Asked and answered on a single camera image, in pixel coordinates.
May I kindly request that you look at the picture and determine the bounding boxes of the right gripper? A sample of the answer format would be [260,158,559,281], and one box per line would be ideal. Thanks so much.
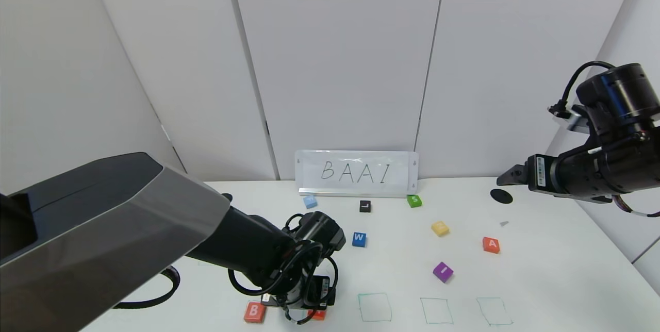
[497,146,607,204]

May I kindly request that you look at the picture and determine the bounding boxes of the orange letter B block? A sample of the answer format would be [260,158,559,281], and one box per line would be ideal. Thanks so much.
[244,302,268,324]

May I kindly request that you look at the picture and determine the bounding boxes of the white sign reading BAAI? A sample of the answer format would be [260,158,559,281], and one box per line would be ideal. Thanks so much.
[295,150,419,198]

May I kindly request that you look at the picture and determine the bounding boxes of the purple letter I block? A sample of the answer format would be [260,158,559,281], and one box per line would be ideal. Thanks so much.
[433,262,454,284]

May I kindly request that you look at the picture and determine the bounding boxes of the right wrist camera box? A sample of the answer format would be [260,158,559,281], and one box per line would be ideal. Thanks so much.
[549,105,589,132]

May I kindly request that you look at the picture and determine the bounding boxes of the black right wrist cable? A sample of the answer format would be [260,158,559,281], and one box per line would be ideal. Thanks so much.
[549,61,617,116]

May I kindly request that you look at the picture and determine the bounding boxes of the thick black left arm hose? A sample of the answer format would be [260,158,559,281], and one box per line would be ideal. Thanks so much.
[112,265,181,310]

